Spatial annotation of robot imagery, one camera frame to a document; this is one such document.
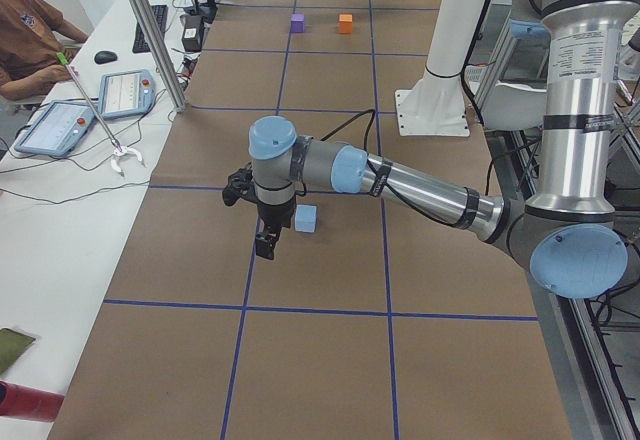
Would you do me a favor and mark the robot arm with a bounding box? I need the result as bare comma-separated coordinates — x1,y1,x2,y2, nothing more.
249,0,639,298

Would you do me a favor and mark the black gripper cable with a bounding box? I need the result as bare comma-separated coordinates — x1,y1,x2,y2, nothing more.
294,108,481,226

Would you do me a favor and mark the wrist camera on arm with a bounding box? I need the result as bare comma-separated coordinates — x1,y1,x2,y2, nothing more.
222,167,258,207

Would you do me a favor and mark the person in brown shirt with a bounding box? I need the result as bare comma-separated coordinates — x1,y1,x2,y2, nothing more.
1,0,88,101

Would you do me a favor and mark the brown paper table cover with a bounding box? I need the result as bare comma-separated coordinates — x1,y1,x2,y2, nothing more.
50,0,571,439

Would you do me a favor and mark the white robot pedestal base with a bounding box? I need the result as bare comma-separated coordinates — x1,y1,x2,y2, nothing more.
395,0,490,137

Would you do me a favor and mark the black computer mouse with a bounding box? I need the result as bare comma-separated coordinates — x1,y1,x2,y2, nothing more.
94,50,118,65

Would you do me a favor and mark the red cylinder bottle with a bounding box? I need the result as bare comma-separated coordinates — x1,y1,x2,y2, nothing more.
1,381,65,422

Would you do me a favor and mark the green bean bag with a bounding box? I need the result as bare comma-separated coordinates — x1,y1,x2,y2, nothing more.
0,328,35,374

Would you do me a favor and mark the black power adapter box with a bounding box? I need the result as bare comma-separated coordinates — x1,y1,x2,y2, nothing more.
181,15,204,52

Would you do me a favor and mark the near teach pendant tablet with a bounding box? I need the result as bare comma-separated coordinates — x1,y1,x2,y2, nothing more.
14,101,94,157

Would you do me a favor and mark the light blue foam block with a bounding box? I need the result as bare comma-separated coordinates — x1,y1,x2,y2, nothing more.
294,204,317,233

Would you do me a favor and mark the orange foam block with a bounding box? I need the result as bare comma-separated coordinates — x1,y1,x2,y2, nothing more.
338,13,353,35

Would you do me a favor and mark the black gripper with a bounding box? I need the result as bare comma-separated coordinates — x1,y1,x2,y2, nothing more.
254,200,293,260

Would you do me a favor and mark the far teach pendant tablet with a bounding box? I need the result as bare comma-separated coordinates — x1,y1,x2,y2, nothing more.
98,69,155,120

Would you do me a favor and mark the purple foam block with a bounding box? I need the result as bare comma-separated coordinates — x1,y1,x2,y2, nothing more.
290,13,306,34

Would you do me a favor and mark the black keyboard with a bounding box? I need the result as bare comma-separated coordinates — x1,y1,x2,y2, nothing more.
131,4,169,54

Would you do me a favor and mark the teach pendant tablet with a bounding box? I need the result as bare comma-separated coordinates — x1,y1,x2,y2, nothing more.
98,69,155,120
14,101,94,157

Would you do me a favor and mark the reacher grabber stick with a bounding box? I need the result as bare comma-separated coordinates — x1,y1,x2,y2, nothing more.
56,52,145,176

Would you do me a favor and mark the aluminium frame post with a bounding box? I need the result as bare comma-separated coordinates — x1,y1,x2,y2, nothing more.
129,0,186,113

